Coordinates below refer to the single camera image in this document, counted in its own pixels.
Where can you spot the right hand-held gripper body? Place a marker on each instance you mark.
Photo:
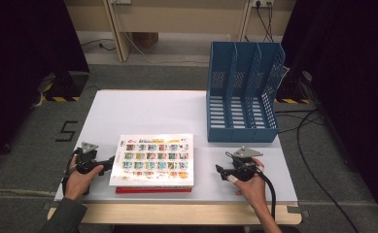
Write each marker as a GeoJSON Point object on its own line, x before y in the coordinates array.
{"type": "Point", "coordinates": [245, 166]}

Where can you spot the white wall outlet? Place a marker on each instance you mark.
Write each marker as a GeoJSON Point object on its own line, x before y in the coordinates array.
{"type": "Point", "coordinates": [262, 2]}

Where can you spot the black curtain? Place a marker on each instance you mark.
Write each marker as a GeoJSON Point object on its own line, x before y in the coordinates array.
{"type": "Point", "coordinates": [355, 81]}
{"type": "Point", "coordinates": [21, 64]}

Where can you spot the blue plastic file rack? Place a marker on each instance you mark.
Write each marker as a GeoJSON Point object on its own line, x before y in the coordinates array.
{"type": "Point", "coordinates": [241, 134]}

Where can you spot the person's left hand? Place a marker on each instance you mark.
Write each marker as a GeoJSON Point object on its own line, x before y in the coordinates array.
{"type": "Point", "coordinates": [78, 183]}

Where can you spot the white book with picture grid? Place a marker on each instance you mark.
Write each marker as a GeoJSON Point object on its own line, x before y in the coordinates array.
{"type": "Point", "coordinates": [151, 155]}

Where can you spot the red hardcover book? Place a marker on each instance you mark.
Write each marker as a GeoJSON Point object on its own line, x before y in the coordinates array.
{"type": "Point", "coordinates": [151, 190]}

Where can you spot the light wooden table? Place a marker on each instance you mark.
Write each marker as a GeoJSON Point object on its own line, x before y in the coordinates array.
{"type": "Point", "coordinates": [177, 213]}

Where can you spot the person's right hand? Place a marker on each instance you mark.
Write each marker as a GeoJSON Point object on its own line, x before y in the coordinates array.
{"type": "Point", "coordinates": [254, 191]}

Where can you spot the white table cover board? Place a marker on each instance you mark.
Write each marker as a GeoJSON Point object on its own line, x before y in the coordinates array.
{"type": "Point", "coordinates": [151, 110]}

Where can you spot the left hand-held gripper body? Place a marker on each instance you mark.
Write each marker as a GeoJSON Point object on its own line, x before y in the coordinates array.
{"type": "Point", "coordinates": [84, 160]}

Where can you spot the beige wooden desk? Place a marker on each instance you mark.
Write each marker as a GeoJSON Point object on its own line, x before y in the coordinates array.
{"type": "Point", "coordinates": [177, 16]}

